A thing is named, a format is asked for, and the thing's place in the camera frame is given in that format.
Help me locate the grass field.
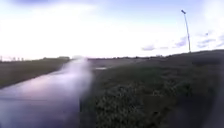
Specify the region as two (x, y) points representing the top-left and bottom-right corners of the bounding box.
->
(0, 58), (72, 90)
(79, 49), (224, 128)

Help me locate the tall street lamp pole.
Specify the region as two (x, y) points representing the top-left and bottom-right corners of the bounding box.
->
(180, 9), (192, 54)

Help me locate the wet grey asphalt path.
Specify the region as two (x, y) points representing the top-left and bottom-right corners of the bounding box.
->
(0, 58), (93, 128)

